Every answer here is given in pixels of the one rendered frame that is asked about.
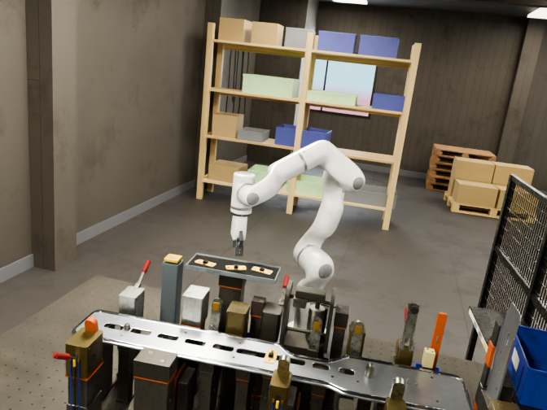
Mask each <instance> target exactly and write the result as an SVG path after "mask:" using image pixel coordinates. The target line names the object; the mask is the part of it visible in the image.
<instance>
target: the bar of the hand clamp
mask: <svg viewBox="0 0 547 410"><path fill-rule="evenodd" d="M418 312H419V303H412V302H409V303H408V308H407V313H406V318H405V327H404V332H403V337H402V347H401V350H402V351H403V350H404V345H405V339H406V338H410V342H409V344H410V346H409V351H412V346H413V342H414V333H415V329H416V324H417V319H418Z"/></svg>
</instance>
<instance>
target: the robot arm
mask: <svg viewBox="0 0 547 410"><path fill-rule="evenodd" d="M318 165H319V166H321V167H322V168H323V169H324V173H323V175H322V202H321V206H320V208H319V210H318V213H317V216H316V219H315V221H314V222H313V224H312V226H311V227H310V229H309V230H308V231H307V232H306V234H305V235H304V236H303V237H302V238H301V239H300V240H299V241H298V243H297V244H296V246H295V249H294V252H293V256H294V260H295V262H296V263H297V264H298V265H299V266H300V267H301V268H302V269H303V270H304V271H305V274H306V278H305V279H303V280H301V281H300V282H299V283H298V286H306V287H311V288H315V289H320V290H323V289H324V287H325V285H326V283H327V282H328V281H329V280H330V279H331V278H332V277H333V274H334V263H333V261H332V259H331V257H329V256H328V254H327V253H325V252H324V251H323V250H322V249H321V246H322V243H323V242H324V241H325V240H326V239H327V238H328V237H329V236H331V235H332V234H333V232H334V231H335V230H336V228H337V226H338V224H339V221H340V218H341V216H342V214H343V211H344V203H343V194H342V191H343V190H346V191H348V192H357V191H359V190H361V189H362V188H363V186H364V184H365V177H364V174H363V172H362V171H361V170H360V169H359V168H358V167H357V166H356V165H355V164H354V163H353V162H352V161H351V160H350V159H349V158H348V157H347V156H345V155H344V154H343V153H342V152H341V151H339V150H338V149H337V148H336V147H335V146H334V145H333V144H332V143H330V142H328V141H325V140H321V141H317V142H314V143H312V144H310V145H308V146H306V147H304V148H302V149H300V150H298V151H296V152H294V153H292V154H290V155H288V156H286V157H284V158H282V159H280V160H278V161H277V162H275V163H273V164H271V165H270V166H269V167H268V171H267V173H268V175H267V176H266V177H265V178H264V179H263V180H261V181H259V182H258V183H256V184H255V174H253V173H251V172H235V173H234V177H233V187H232V196H231V206H230V211H231V214H232V215H233V219H232V225H231V236H232V238H233V241H232V247H235V253H234V255H235V256H243V241H244V240H245V238H246V232H247V217H248V216H250V214H251V213H252V207H254V206H256V205H258V204H260V203H263V202H264V201H266V200H268V199H270V198H272V197H273V196H274V195H275V194H276V193H277V192H278V191H279V190H280V188H281V186H282V184H283V183H284V182H285V181H288V180H290V179H291V178H294V177H297V176H299V175H300V174H302V173H303V172H306V171H308V170H309V169H311V168H314V167H316V166H318ZM309 306H310V302H309V301H308V302H307V305H306V308H305V309H304V308H299V307H295V314H294V321H292V322H290V323H289V324H288V326H290V327H296V328H300V329H306V327H307V321H308V315H309Z"/></svg>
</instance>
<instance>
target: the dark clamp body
mask: <svg viewBox="0 0 547 410"><path fill-rule="evenodd" d="M282 309H283V305H279V304H278V303H271V302H267V303H266V304H265V307H264V309H263V312H262V320H261V327H260V340H265V341H270V342H277V341H278V337H279V334H280V328H281V323H282V322H281V321H282ZM262 383H263V377H262V374H258V373H257V374H256V380H255V388H254V393H253V396H252V398H253V399H260V397H261V391H262Z"/></svg>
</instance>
